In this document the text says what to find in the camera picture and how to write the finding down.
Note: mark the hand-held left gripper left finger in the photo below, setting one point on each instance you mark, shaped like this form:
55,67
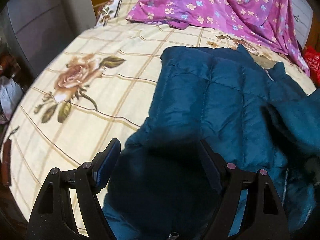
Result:
107,163

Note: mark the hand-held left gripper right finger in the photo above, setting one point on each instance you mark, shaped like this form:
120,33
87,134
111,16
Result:
212,166

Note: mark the teal puffer jacket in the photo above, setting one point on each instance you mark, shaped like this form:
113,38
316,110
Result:
220,105

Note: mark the cream floral bed sheet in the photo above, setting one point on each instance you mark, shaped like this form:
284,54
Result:
100,85

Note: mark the white crumpled cloth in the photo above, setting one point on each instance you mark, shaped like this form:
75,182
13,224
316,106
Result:
10,95

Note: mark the red plastic bag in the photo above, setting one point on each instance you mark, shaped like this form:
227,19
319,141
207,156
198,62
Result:
312,63

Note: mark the grey cabinet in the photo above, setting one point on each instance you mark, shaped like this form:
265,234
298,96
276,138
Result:
35,22

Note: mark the purple floral blanket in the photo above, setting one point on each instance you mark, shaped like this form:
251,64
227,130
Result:
225,7

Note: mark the wooden bed frame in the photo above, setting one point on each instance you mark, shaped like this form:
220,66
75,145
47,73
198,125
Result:
6,162

